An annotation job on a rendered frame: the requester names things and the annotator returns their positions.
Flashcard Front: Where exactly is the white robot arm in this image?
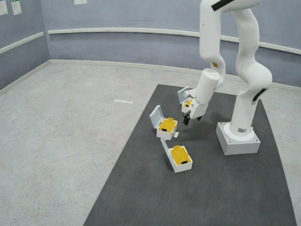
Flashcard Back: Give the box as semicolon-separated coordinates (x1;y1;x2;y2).
183;0;272;142

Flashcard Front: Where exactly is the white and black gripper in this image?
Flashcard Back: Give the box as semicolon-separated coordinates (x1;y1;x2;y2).
183;98;208;126

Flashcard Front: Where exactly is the yellow pipette tip rack plate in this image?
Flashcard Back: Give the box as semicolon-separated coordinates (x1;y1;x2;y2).
159;118;176;133
170;145;191;165
184;100;192;107

